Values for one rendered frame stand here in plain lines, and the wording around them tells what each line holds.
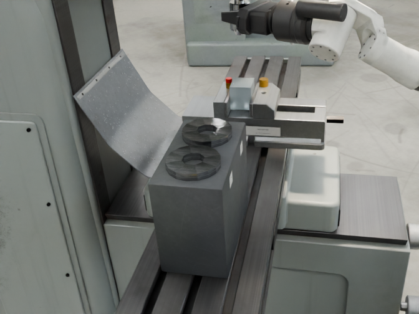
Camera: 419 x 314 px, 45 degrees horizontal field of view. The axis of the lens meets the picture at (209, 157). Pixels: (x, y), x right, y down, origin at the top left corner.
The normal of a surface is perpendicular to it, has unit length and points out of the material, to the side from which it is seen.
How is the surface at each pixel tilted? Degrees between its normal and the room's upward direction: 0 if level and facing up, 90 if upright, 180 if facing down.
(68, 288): 88
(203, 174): 90
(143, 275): 0
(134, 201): 0
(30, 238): 88
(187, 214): 90
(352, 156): 0
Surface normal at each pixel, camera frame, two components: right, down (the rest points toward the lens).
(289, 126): -0.22, 0.52
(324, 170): -0.07, -0.85
